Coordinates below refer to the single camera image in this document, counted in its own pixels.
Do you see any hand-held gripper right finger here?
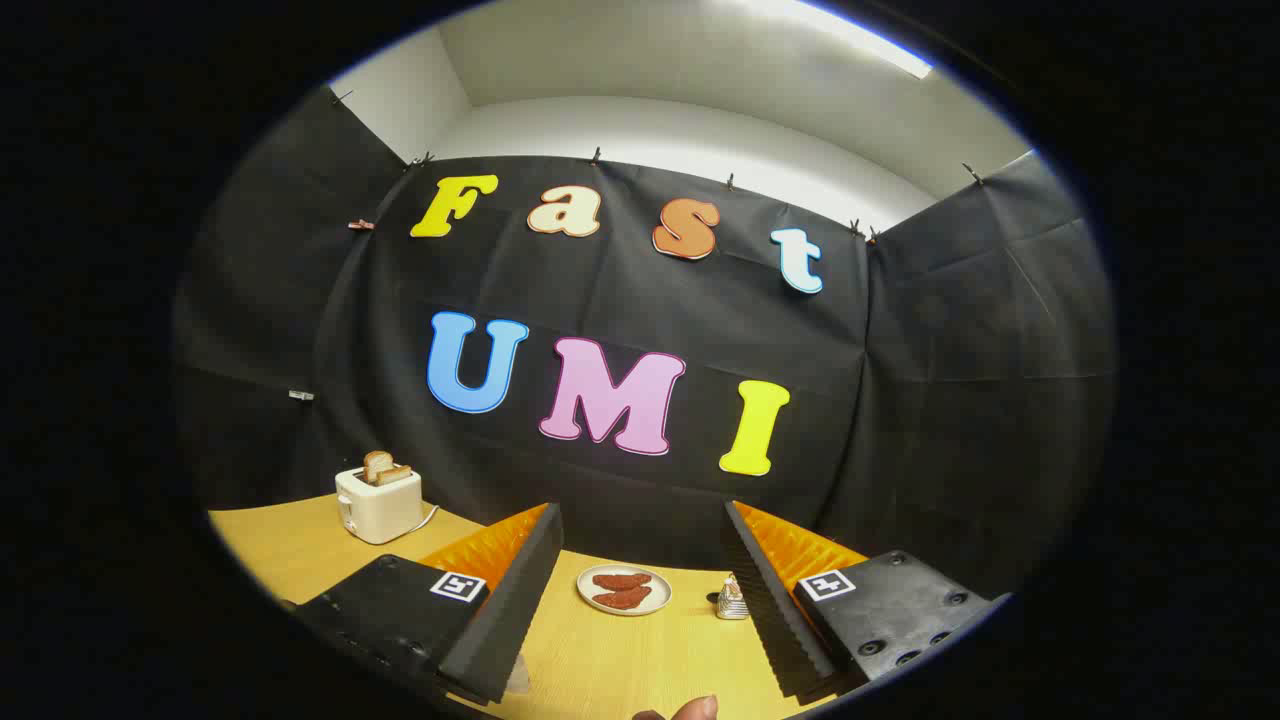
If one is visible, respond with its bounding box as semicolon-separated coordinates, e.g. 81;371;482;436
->
723;500;1011;701

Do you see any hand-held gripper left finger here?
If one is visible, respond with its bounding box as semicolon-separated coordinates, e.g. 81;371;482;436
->
290;502;564;706

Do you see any small white plate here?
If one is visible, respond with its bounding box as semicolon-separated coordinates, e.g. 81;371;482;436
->
577;565;672;616

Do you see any wooden table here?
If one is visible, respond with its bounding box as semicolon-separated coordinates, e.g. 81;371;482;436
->
207;493;871;720

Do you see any cream toaster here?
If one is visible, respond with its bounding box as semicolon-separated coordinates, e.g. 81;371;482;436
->
335;466;425;545

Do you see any black backdrop cloth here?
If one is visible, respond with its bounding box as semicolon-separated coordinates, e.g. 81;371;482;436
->
170;85;1116;601

